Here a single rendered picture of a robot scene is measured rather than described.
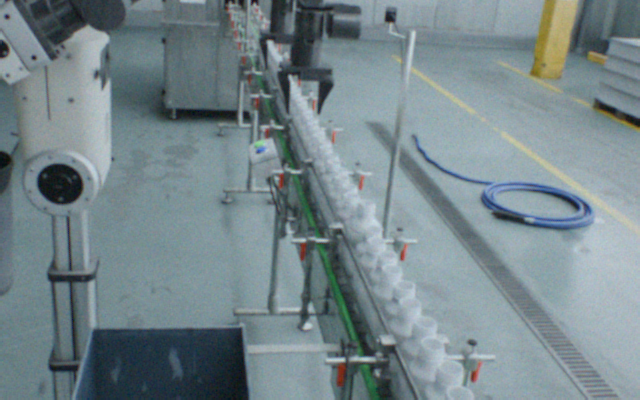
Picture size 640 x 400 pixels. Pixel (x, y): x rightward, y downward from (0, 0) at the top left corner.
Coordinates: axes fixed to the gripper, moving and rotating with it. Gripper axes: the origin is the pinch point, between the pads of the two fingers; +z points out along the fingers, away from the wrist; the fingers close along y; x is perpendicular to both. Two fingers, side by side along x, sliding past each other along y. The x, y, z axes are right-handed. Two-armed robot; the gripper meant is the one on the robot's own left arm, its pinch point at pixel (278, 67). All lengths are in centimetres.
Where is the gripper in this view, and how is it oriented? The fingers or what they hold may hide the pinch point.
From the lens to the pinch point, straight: 179.9
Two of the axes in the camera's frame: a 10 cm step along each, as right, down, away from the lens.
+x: 1.3, 3.6, -9.2
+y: -9.9, -0.3, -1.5
